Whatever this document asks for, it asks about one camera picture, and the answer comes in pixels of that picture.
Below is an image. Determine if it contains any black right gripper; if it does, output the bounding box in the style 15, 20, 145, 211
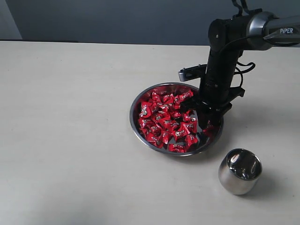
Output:
180, 70, 245, 130

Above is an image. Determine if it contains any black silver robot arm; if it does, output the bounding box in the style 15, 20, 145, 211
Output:
179, 10, 300, 129

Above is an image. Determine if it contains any shiny steel cup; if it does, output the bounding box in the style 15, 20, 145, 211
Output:
218, 148, 263, 195

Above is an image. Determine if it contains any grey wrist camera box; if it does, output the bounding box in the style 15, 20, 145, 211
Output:
178, 64, 207, 82

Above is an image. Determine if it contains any round steel plate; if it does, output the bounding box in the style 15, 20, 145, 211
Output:
129, 82, 224, 157

